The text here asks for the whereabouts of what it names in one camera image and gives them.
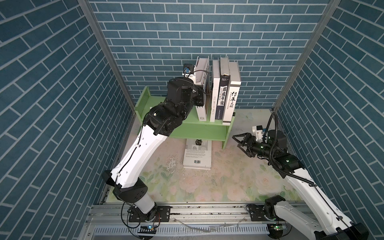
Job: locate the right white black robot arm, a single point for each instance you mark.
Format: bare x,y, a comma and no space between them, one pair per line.
330,222

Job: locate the white La Dame aux camelias book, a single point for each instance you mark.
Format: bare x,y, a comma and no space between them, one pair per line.
215,89

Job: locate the Chinese book with man portrait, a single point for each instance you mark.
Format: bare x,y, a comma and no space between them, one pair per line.
225,76

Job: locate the large white black-spine book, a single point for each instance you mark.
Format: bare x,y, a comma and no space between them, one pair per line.
232,94

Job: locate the green two-tier shelf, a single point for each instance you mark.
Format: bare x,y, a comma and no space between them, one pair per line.
191,128

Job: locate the white Loewe Foundation Craft Prize book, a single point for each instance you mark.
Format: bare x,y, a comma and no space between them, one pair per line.
201,79

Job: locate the aluminium mounting rail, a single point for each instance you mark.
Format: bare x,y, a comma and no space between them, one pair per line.
117,214

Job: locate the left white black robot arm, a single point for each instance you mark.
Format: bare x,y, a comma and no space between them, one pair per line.
158,124

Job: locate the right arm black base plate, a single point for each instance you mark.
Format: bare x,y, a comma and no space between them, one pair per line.
256,212

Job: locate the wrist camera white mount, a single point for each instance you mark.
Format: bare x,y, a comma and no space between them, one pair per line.
189,72
258,131

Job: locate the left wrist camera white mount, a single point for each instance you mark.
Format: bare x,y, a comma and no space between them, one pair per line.
189,72

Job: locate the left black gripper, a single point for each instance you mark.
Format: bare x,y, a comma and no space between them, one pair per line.
198,94

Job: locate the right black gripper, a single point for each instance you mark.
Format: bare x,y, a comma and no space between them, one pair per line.
250,145

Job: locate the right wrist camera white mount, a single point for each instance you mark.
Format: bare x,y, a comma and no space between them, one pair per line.
258,131

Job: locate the white book with barcode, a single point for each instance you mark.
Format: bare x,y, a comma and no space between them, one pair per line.
198,154

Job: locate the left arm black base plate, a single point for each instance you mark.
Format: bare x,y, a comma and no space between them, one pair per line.
163,213

